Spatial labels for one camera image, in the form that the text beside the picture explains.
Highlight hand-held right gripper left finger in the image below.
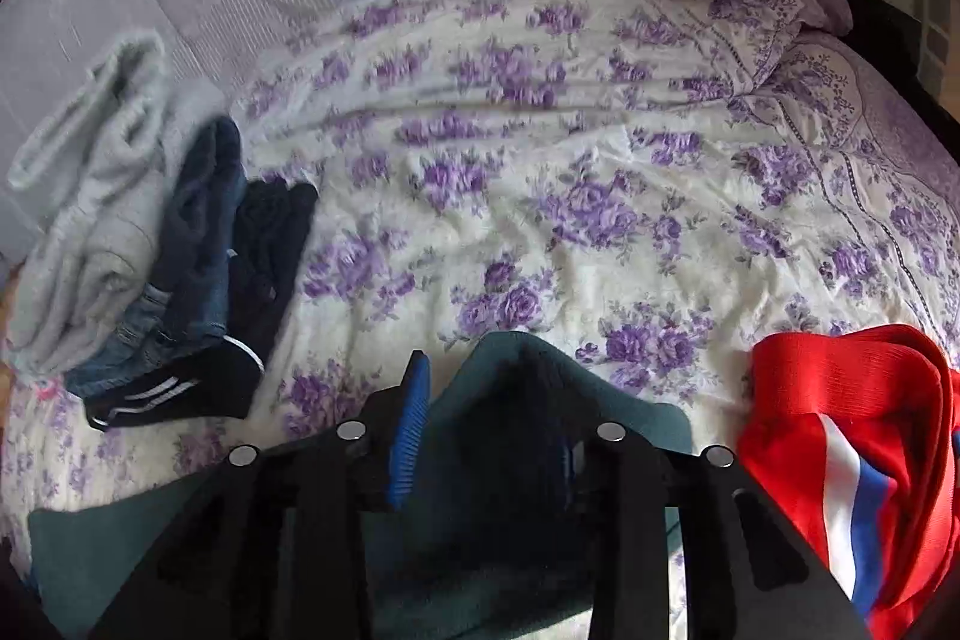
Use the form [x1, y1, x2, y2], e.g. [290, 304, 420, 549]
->
[90, 351, 434, 640]

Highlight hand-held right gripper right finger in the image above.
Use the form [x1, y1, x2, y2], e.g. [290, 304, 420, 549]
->
[559, 422, 875, 640]

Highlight teal green pants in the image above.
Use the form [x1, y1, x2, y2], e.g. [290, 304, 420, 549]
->
[28, 331, 695, 640]

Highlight black pants white stripes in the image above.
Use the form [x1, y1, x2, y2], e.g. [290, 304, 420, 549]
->
[84, 334, 265, 431]

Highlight dark navy folded pants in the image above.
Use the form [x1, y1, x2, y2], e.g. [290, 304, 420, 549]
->
[225, 179, 320, 348]

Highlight grey folded pants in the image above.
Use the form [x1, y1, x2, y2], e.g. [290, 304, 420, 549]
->
[6, 29, 230, 375]

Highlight red garment white blue stripe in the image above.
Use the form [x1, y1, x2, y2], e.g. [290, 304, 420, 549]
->
[736, 323, 960, 640]

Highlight blue folded jeans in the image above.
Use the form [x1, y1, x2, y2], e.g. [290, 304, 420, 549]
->
[66, 116, 248, 397]

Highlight purple floral bedsheet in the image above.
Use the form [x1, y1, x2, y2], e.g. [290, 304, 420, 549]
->
[0, 0, 960, 640]

